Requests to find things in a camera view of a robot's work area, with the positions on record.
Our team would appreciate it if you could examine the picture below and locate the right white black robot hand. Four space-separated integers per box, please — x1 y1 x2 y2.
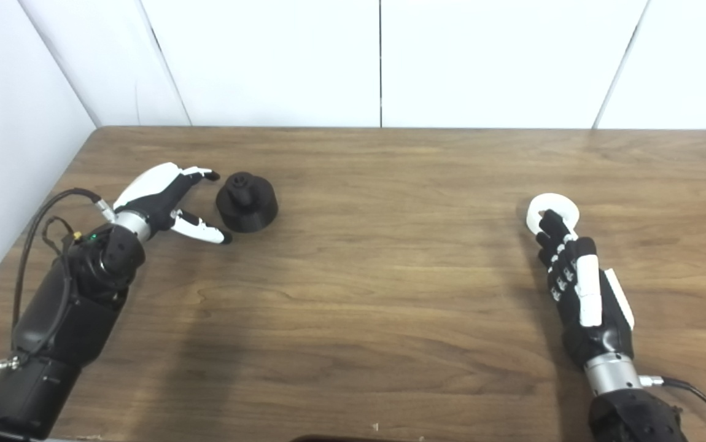
535 209 635 369

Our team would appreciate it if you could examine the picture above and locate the round black stepped part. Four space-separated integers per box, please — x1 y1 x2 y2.
215 173 279 234

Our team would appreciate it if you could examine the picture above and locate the thin wire with yellow tag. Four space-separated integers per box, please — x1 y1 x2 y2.
43 216 83 258

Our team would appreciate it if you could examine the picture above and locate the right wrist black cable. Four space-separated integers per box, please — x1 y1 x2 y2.
638 376 706 440

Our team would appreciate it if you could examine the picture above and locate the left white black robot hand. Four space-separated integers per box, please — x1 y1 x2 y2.
112 162 233 245

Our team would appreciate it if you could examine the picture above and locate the white toothed ring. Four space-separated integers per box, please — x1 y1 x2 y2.
525 193 580 237

